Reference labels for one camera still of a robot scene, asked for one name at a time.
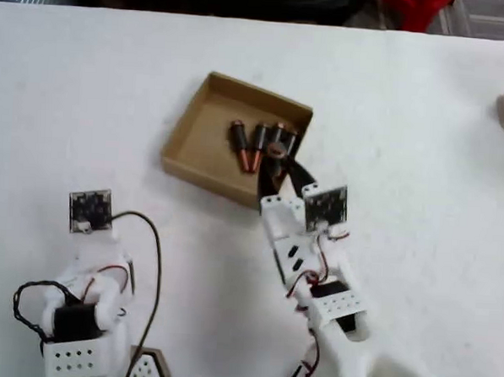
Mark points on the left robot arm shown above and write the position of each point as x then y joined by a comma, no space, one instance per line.
72,352

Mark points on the black sleeve with orange bolt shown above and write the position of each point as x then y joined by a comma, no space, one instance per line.
239,135
259,138
278,131
278,154
291,142

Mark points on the cardboard box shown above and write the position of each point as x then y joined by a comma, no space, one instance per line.
204,135

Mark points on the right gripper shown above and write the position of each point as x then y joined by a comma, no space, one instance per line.
285,236

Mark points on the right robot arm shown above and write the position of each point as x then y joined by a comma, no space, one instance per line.
349,358

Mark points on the red plastic chair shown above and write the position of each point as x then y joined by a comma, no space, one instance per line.
409,11

